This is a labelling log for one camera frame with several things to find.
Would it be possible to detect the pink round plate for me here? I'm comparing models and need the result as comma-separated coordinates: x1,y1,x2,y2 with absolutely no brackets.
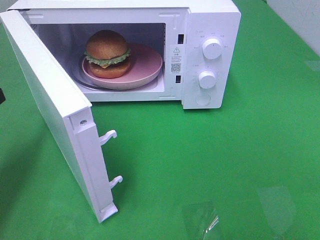
82,43,163,90

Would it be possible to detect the lower white round knob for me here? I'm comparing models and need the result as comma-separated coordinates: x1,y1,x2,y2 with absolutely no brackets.
198,70,217,89

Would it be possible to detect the white microwave door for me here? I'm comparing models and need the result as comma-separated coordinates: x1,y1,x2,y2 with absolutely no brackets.
0,10,123,222

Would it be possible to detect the white warning label sticker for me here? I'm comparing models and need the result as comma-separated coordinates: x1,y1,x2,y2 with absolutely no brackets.
169,44,183,74

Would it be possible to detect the upper white round knob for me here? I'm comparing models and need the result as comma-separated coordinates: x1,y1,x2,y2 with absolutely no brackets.
202,37,223,60

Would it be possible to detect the white microwave oven body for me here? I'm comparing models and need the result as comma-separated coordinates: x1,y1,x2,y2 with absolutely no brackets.
5,0,241,109

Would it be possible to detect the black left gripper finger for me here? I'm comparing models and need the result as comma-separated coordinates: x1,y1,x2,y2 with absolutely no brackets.
0,88,6,104

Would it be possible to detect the green table mat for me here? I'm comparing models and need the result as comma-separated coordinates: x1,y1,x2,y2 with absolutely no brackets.
0,0,320,240

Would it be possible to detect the glass microwave turntable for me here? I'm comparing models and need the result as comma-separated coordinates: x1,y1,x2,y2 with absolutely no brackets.
70,73,109,91

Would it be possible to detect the burger with lettuce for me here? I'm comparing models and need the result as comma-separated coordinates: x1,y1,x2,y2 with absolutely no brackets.
84,30,131,79

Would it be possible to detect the white round door button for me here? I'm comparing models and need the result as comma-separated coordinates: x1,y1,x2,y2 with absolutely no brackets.
195,94,211,106

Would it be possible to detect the white round knob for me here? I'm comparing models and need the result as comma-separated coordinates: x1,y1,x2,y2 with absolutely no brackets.
198,70,217,89
202,37,223,60

